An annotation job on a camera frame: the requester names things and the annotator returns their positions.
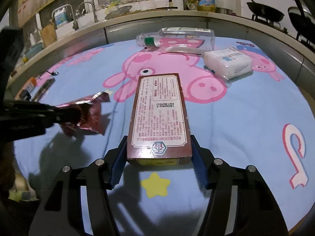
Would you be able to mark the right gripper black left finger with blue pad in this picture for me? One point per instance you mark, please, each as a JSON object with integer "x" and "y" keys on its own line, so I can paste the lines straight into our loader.
{"x": 60, "y": 211}

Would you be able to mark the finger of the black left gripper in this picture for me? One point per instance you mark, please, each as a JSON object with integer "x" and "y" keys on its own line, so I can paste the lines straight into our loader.
{"x": 30, "y": 119}

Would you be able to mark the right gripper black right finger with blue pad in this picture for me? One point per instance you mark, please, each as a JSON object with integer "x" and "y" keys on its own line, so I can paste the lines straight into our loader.
{"x": 241, "y": 203}

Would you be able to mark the red foil snack wrapper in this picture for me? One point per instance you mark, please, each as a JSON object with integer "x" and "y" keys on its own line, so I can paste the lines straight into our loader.
{"x": 90, "y": 114}

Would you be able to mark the brown rectangular carton box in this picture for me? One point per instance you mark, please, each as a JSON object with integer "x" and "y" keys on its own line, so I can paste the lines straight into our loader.
{"x": 159, "y": 132}

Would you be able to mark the wooden cutting board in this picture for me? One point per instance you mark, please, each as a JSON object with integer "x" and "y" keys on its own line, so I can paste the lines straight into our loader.
{"x": 48, "y": 35}

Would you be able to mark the blue cartoon pig tablecloth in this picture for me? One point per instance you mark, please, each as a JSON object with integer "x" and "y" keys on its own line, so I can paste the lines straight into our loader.
{"x": 261, "y": 119}

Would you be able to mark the chrome sink faucet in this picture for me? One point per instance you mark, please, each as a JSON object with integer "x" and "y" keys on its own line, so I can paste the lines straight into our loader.
{"x": 84, "y": 15}

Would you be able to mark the blue labelled detergent bottle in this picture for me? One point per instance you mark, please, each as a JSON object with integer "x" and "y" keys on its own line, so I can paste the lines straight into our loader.
{"x": 61, "y": 17}

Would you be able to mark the white tissue pack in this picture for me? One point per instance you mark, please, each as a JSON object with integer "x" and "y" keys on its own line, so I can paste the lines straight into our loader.
{"x": 228, "y": 63}

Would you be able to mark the clear plastic bottle green cap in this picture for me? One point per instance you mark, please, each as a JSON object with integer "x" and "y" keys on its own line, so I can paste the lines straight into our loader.
{"x": 179, "y": 40}

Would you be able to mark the black wok with lid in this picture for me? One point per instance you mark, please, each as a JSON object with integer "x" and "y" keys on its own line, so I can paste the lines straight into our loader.
{"x": 302, "y": 21}

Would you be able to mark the black frying pan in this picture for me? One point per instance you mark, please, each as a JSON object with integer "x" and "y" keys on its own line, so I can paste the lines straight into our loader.
{"x": 263, "y": 11}

